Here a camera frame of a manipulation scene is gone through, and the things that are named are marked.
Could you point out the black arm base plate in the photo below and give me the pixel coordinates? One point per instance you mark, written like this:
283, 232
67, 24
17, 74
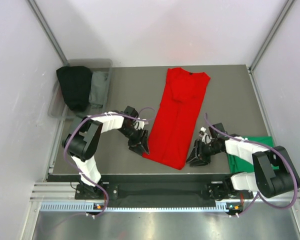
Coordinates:
206, 187

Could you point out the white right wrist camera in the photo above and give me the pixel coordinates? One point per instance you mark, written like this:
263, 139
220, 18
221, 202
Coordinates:
205, 137

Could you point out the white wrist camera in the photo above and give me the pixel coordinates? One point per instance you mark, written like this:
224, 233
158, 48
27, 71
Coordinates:
140, 124
205, 137

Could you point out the grey t shirt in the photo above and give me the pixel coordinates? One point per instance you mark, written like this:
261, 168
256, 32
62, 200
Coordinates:
99, 83

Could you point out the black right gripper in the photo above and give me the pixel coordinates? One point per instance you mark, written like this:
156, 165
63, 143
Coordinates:
201, 162

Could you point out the left aluminium corner post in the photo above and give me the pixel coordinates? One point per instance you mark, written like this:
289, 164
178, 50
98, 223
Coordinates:
47, 30

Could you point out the aluminium corner post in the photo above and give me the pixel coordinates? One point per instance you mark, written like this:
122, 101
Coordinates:
288, 4
47, 30

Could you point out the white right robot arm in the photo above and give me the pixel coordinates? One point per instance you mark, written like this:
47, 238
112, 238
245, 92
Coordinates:
273, 171

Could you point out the black t shirt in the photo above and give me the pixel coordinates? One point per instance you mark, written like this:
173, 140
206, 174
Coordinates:
75, 85

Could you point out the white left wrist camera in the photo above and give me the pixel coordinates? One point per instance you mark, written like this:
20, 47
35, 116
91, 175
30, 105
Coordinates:
140, 124

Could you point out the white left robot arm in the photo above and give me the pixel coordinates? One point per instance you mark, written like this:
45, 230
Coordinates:
83, 138

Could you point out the grey plastic bin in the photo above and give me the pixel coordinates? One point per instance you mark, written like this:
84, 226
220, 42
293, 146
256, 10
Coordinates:
59, 110

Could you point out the slotted grey cable duct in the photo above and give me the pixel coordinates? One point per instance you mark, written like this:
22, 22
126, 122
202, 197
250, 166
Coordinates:
91, 207

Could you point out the aluminium frame rail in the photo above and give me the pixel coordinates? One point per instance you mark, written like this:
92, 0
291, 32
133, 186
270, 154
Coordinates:
57, 191

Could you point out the right aluminium corner post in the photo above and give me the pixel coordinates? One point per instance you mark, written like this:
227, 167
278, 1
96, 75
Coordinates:
288, 4

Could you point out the green folded t shirt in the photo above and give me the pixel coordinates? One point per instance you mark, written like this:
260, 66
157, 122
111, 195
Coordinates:
237, 164

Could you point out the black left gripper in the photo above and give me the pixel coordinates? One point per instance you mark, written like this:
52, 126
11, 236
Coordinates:
138, 148

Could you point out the red t shirt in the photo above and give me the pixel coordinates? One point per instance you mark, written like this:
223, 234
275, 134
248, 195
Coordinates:
171, 135

